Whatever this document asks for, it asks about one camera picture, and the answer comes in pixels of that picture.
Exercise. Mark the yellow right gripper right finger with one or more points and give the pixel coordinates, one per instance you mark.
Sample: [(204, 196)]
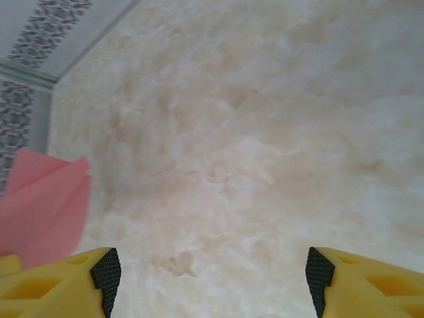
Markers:
[(374, 291)]

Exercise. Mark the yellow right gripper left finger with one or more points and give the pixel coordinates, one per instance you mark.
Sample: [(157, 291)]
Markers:
[(49, 295)]

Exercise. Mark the pink cloth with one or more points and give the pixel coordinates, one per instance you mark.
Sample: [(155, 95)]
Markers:
[(43, 205)]

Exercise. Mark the aluminium frame post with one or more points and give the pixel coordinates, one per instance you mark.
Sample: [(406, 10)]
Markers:
[(26, 74)]

